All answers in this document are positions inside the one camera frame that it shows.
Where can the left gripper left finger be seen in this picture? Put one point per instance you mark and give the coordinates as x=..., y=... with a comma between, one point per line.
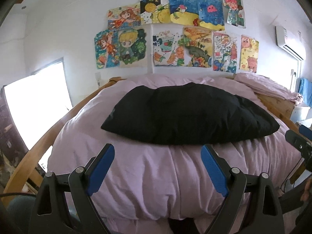
x=51, y=213

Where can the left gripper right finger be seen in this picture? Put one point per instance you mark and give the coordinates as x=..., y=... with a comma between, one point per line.
x=263, y=212

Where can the black padded jacket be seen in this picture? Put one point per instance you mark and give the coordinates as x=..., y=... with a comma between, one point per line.
x=191, y=114

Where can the person right hand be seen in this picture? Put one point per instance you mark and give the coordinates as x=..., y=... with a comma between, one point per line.
x=306, y=194

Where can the pink duvet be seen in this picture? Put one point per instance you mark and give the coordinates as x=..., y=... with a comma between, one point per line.
x=146, y=184

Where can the bright window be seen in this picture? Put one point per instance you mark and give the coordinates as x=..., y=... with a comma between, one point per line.
x=38, y=101

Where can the blue hanging towel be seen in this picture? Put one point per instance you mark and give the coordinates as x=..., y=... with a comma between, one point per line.
x=305, y=89

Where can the pink pillow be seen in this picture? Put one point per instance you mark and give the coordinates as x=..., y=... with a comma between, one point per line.
x=265, y=86

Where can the white air conditioner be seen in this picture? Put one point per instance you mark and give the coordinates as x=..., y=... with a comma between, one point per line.
x=290, y=44

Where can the yellow pig drawing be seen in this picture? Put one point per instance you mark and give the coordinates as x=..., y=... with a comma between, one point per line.
x=249, y=54

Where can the colourful comic doodle drawing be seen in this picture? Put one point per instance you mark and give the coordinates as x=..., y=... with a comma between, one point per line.
x=225, y=52

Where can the orange anime girl drawing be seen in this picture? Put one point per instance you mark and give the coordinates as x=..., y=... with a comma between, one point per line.
x=106, y=49

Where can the blond anime character drawing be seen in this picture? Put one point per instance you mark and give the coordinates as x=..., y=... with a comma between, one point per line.
x=132, y=48

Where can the yellow dinosaur landscape drawing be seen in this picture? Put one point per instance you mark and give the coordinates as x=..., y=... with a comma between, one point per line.
x=198, y=43

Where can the white cup doodle drawing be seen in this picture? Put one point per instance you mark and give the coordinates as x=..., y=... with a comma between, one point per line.
x=168, y=49

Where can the red haired girl drawing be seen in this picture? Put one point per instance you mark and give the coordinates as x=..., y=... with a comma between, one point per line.
x=236, y=14

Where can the flying fairy girl drawing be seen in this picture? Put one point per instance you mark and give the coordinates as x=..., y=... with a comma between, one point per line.
x=124, y=17

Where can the blue pink ghost drawing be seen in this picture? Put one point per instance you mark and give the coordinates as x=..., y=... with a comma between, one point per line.
x=211, y=14

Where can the black yellow moon drawing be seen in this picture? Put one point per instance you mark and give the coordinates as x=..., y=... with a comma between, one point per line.
x=155, y=11

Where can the blue sky bird drawing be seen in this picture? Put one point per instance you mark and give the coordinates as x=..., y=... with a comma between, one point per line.
x=184, y=12

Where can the wooden bed frame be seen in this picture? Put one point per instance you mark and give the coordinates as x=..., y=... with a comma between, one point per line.
x=26, y=168

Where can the white wall socket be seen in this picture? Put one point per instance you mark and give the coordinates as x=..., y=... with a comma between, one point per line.
x=98, y=78

